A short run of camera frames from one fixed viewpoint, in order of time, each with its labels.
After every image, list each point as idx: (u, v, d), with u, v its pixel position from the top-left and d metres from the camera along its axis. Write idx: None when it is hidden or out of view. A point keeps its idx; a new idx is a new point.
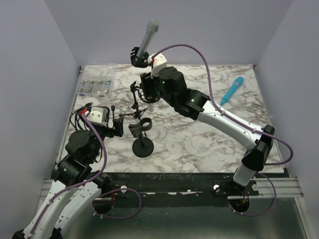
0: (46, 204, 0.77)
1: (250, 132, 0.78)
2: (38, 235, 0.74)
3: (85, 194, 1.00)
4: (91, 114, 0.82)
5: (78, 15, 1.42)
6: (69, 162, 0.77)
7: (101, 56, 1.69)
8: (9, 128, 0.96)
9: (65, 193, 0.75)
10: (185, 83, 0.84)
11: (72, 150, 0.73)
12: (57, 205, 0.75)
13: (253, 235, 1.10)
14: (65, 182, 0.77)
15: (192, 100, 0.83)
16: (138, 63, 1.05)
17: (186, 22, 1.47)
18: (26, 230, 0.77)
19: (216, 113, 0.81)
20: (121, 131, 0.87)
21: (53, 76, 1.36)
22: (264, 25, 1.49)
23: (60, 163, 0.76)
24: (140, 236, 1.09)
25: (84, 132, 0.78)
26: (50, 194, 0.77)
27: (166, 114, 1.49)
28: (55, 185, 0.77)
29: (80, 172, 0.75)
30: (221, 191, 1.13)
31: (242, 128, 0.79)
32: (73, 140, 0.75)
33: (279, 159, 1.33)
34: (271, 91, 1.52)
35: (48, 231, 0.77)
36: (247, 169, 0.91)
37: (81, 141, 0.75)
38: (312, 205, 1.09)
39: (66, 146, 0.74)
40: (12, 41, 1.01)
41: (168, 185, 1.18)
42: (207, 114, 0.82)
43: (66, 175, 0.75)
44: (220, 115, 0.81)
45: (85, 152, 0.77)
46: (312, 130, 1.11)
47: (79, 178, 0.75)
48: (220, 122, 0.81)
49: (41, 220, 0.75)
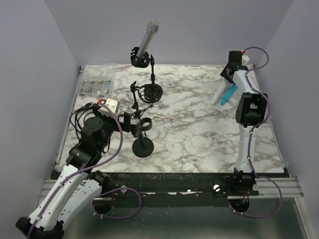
0: (56, 187, 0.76)
1: (249, 89, 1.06)
2: (46, 219, 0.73)
3: (86, 190, 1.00)
4: (106, 104, 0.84)
5: (78, 15, 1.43)
6: (81, 148, 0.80)
7: (101, 56, 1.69)
8: (9, 128, 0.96)
9: (76, 178, 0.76)
10: (240, 59, 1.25)
11: (87, 134, 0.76)
12: (67, 189, 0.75)
13: (253, 235, 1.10)
14: (77, 166, 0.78)
15: (237, 65, 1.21)
16: (138, 63, 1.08)
17: (186, 22, 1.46)
18: (32, 215, 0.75)
19: (241, 74, 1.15)
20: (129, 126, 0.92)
21: (52, 75, 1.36)
22: (265, 25, 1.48)
23: (72, 149, 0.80)
24: (140, 236, 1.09)
25: (99, 119, 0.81)
26: (61, 178, 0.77)
27: (166, 114, 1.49)
28: (66, 170, 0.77)
29: (92, 157, 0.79)
30: (221, 191, 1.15)
31: (247, 86, 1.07)
32: (88, 125, 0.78)
33: (279, 159, 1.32)
34: (270, 91, 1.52)
35: (55, 216, 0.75)
36: (243, 129, 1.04)
37: (96, 125, 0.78)
38: (312, 205, 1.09)
39: (81, 130, 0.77)
40: (11, 40, 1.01)
41: (168, 185, 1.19)
42: (237, 74, 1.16)
43: (78, 159, 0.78)
44: (243, 75, 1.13)
45: (98, 138, 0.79)
46: (314, 129, 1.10)
47: (90, 163, 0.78)
48: (239, 79, 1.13)
49: (50, 204, 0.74)
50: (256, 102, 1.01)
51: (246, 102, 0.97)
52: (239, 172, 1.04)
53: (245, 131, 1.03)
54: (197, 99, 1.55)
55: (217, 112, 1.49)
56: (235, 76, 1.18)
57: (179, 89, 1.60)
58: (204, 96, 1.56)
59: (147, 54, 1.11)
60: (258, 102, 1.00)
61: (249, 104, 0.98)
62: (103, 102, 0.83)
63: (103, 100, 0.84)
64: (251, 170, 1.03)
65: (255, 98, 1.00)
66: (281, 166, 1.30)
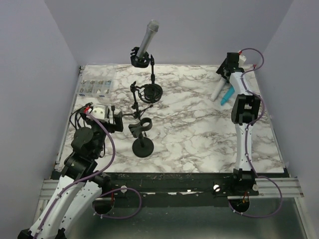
0: (54, 198, 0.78)
1: (244, 91, 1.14)
2: (47, 230, 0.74)
3: (86, 194, 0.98)
4: (94, 111, 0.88)
5: (78, 15, 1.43)
6: (75, 159, 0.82)
7: (101, 56, 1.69)
8: (9, 128, 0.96)
9: (73, 187, 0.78)
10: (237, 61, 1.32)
11: (78, 147, 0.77)
12: (65, 200, 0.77)
13: (253, 235, 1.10)
14: (73, 177, 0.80)
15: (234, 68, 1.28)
16: (138, 63, 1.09)
17: (186, 22, 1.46)
18: (32, 227, 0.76)
19: (238, 75, 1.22)
20: (122, 127, 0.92)
21: (52, 75, 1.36)
22: (265, 25, 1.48)
23: (67, 160, 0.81)
24: (140, 236, 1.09)
25: (88, 129, 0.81)
26: (59, 188, 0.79)
27: (166, 114, 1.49)
28: (62, 180, 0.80)
29: (87, 167, 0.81)
30: (221, 191, 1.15)
31: (242, 87, 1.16)
32: (78, 137, 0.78)
33: (279, 159, 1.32)
34: (270, 91, 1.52)
35: (55, 227, 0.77)
36: (238, 128, 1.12)
37: (86, 137, 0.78)
38: (312, 205, 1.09)
39: (72, 143, 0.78)
40: (12, 40, 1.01)
41: (168, 184, 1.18)
42: (233, 75, 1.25)
43: (73, 170, 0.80)
44: (239, 77, 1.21)
45: (90, 148, 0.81)
46: (314, 129, 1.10)
47: (86, 172, 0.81)
48: (235, 81, 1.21)
49: (49, 216, 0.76)
50: (250, 103, 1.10)
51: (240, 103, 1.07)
52: (239, 171, 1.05)
53: (241, 129, 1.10)
54: (197, 99, 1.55)
55: (217, 112, 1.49)
56: (231, 78, 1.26)
57: (179, 89, 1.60)
58: (204, 96, 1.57)
59: (147, 54, 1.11)
60: (252, 102, 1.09)
61: (242, 105, 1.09)
62: (91, 110, 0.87)
63: (90, 108, 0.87)
64: (250, 167, 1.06)
65: (250, 100, 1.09)
66: (281, 166, 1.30)
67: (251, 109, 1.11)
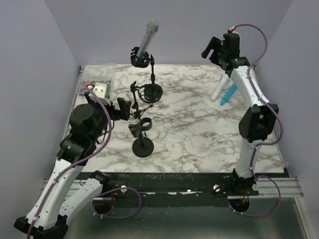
0: (50, 184, 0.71)
1: (256, 98, 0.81)
2: (45, 217, 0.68)
3: (88, 188, 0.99)
4: (95, 89, 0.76)
5: (78, 15, 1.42)
6: (72, 140, 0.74)
7: (101, 56, 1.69)
8: (9, 128, 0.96)
9: (71, 172, 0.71)
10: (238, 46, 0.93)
11: (77, 123, 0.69)
12: (64, 184, 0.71)
13: (253, 235, 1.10)
14: (70, 160, 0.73)
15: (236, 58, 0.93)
16: (138, 62, 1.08)
17: (186, 22, 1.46)
18: (29, 215, 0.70)
19: (243, 73, 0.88)
20: (126, 113, 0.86)
21: (52, 75, 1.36)
22: (265, 25, 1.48)
23: (63, 141, 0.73)
24: (140, 236, 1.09)
25: (89, 106, 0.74)
26: (54, 174, 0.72)
27: (166, 114, 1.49)
28: (59, 164, 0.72)
29: (85, 149, 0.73)
30: (221, 190, 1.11)
31: (251, 92, 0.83)
32: (78, 114, 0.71)
33: (279, 159, 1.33)
34: (270, 91, 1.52)
35: (54, 214, 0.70)
36: (247, 145, 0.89)
37: (87, 114, 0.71)
38: (312, 205, 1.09)
39: (71, 120, 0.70)
40: (12, 40, 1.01)
41: (168, 185, 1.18)
42: (236, 72, 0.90)
43: (70, 152, 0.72)
44: (245, 76, 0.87)
45: (90, 127, 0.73)
46: (314, 129, 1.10)
47: (84, 154, 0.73)
48: (240, 82, 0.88)
49: (46, 202, 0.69)
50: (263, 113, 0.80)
51: (253, 118, 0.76)
52: (239, 177, 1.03)
53: (250, 145, 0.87)
54: (197, 99, 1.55)
55: (217, 112, 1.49)
56: (235, 75, 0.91)
57: (179, 89, 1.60)
58: (204, 96, 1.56)
59: (147, 54, 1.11)
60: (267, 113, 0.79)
61: (257, 119, 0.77)
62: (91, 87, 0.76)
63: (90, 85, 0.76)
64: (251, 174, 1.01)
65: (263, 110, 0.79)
66: (281, 165, 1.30)
67: (265, 119, 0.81)
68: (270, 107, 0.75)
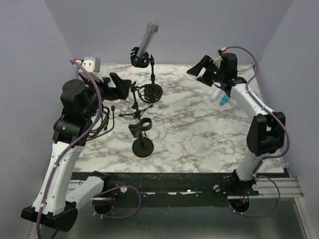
0: (52, 169, 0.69)
1: (259, 109, 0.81)
2: (53, 202, 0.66)
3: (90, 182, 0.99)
4: (83, 64, 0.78)
5: (78, 15, 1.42)
6: (66, 121, 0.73)
7: (101, 56, 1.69)
8: (9, 128, 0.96)
9: (70, 153, 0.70)
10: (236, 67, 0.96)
11: (70, 100, 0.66)
12: (65, 167, 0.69)
13: (253, 235, 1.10)
14: (68, 141, 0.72)
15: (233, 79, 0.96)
16: (138, 63, 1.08)
17: (186, 22, 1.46)
18: (35, 203, 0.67)
19: (242, 89, 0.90)
20: (121, 89, 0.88)
21: (52, 75, 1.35)
22: (265, 25, 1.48)
23: (57, 123, 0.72)
24: (140, 236, 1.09)
25: (79, 80, 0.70)
26: (54, 158, 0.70)
27: (166, 114, 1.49)
28: (56, 148, 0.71)
29: (81, 127, 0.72)
30: (221, 190, 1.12)
31: (254, 104, 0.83)
32: (68, 90, 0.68)
33: (279, 159, 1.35)
34: (270, 91, 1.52)
35: (61, 198, 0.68)
36: (253, 157, 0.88)
37: (78, 89, 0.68)
38: (312, 205, 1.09)
39: (62, 97, 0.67)
40: (12, 40, 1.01)
41: (168, 185, 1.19)
42: (235, 90, 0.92)
43: (66, 133, 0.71)
44: (245, 91, 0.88)
45: (83, 104, 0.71)
46: (313, 129, 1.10)
47: (82, 132, 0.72)
48: (240, 97, 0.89)
49: (50, 187, 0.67)
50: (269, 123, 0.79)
51: (259, 127, 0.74)
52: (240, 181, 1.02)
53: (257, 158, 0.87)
54: (197, 99, 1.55)
55: (217, 112, 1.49)
56: (234, 93, 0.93)
57: (179, 89, 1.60)
58: (204, 96, 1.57)
59: (147, 54, 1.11)
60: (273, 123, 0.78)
61: (264, 129, 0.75)
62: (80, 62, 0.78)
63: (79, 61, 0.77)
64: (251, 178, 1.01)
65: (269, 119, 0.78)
66: (281, 165, 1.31)
67: (273, 130, 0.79)
68: (274, 116, 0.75)
